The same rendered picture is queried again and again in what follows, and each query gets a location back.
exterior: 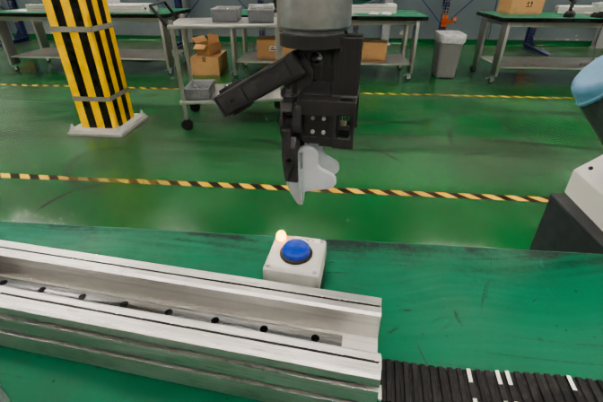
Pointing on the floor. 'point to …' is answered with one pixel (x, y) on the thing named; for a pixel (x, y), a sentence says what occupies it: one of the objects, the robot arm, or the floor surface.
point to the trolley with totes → (231, 17)
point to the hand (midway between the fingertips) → (294, 194)
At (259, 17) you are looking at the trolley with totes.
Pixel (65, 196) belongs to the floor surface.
